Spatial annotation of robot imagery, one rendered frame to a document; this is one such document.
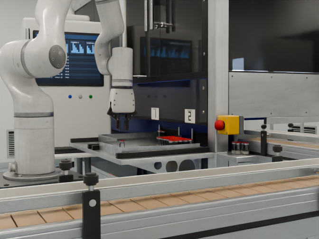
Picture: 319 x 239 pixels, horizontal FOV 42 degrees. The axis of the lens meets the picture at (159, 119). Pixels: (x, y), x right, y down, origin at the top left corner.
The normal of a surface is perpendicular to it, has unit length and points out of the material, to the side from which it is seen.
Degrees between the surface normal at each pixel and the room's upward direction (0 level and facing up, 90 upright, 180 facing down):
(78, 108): 90
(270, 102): 90
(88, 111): 90
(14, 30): 90
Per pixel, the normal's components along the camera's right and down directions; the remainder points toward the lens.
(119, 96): 0.40, 0.04
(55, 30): 0.74, -0.50
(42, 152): 0.61, 0.04
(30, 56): -0.46, 0.04
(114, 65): -0.66, 0.03
